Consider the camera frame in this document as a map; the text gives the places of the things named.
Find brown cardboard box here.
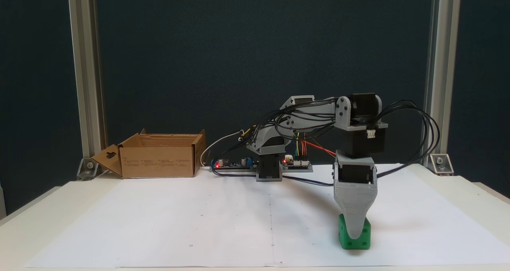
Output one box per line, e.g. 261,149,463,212
91,129,207,180

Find white paper sheet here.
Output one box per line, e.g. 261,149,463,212
26,163,510,268

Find coloured jumper wire bundle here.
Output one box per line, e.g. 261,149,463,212
293,132,310,160

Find aluminium frame post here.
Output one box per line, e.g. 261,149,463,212
68,0,107,161
422,0,463,162

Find metal corner bracket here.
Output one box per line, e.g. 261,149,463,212
77,157,100,181
430,153,454,175

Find board power cable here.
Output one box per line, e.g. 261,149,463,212
200,130,244,169

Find circuit board with jumper wires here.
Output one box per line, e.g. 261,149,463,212
282,155,313,172

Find blue circuit board red LED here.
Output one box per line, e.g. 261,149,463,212
210,156,257,172

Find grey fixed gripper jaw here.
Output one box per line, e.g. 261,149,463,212
334,189,378,240

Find green dice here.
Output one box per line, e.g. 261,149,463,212
338,214,371,250

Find black gripper motor cable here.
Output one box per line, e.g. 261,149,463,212
367,100,441,180

